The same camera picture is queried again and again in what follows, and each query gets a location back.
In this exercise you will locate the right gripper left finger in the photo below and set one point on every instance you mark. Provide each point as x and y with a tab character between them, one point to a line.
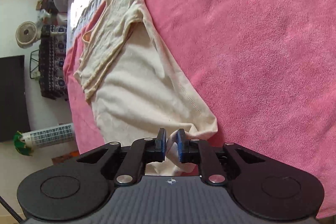
141	152

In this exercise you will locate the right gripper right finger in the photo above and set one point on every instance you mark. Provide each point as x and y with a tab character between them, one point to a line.
200	152

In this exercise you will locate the beige short-sleeve t-shirt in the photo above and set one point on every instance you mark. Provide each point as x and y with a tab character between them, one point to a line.
135	87

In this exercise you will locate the black flat monitor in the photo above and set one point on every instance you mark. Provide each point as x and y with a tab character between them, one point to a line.
13	108

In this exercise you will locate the pink fleece blanket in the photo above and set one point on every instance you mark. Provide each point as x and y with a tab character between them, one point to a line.
266	69

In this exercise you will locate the dark patterned cloth cover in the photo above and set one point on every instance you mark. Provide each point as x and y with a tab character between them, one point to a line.
52	54

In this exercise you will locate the beige desk fan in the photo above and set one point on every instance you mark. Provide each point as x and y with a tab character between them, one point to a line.
26	34

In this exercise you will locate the black wire music stand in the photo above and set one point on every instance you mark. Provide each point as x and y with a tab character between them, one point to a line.
34	72

